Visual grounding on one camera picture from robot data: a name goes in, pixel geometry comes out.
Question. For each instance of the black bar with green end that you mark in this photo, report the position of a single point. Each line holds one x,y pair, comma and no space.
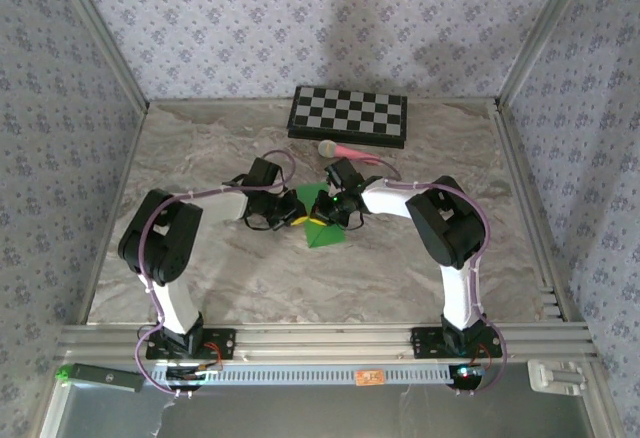
105,377

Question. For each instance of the green cloth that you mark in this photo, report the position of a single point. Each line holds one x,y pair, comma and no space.
322,237

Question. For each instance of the aluminium side rail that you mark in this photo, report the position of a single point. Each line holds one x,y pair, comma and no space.
100,263
530,208

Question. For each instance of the orange sticker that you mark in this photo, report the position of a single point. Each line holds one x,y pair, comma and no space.
370,378

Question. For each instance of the white latch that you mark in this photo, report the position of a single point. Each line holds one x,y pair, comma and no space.
550,378

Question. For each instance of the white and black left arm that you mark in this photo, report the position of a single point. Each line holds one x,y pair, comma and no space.
165,238

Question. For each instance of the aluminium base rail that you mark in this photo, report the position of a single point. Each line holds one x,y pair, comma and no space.
325,343

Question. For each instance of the pink toy microphone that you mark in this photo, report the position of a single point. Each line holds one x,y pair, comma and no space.
345,152

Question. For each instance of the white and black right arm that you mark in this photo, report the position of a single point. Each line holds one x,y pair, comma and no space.
445,228

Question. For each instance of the aluminium corner post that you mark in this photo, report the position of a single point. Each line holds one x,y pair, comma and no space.
542,33
107,48

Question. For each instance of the grey metal sheet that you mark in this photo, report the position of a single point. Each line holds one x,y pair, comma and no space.
325,413

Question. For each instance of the black and grey chessboard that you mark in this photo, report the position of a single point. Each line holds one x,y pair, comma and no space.
347,113

